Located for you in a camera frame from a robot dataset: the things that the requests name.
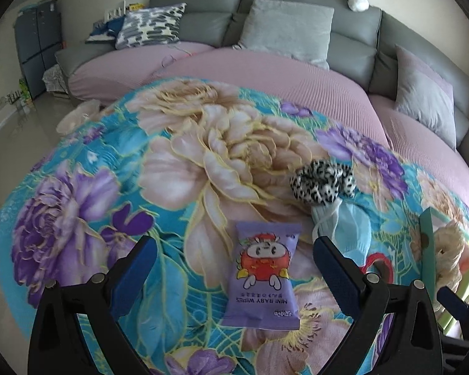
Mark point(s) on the plain grey pillow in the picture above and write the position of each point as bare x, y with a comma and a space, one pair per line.
289, 31

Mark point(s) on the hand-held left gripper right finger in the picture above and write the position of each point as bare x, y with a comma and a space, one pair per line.
336, 269

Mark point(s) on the light blue face mask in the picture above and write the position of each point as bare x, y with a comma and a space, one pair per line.
351, 226

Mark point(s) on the blue white cloth item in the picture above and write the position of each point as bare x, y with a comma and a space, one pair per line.
101, 31

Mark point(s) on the grey and pink pillow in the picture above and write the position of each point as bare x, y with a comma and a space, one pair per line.
422, 93

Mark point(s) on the grey sofa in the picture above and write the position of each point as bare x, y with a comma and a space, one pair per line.
355, 23

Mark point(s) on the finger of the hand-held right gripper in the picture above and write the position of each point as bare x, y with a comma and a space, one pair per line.
453, 300

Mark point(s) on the patterned cloth covered stool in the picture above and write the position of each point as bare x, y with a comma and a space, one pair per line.
54, 80

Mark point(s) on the purple wet wipes packet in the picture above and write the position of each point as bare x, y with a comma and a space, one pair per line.
258, 281

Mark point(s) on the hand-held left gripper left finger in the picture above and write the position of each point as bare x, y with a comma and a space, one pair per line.
136, 269

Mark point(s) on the floral blanket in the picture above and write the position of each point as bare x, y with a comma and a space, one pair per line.
101, 144

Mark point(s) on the black white patterned pillow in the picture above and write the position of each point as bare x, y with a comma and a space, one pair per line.
152, 25

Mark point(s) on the dark blue cabinet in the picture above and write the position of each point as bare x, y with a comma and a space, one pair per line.
35, 47

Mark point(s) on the red tape roll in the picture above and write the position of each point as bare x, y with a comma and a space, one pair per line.
375, 257

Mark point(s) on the leopard print scrunchie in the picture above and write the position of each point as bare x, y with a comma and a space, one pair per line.
320, 181

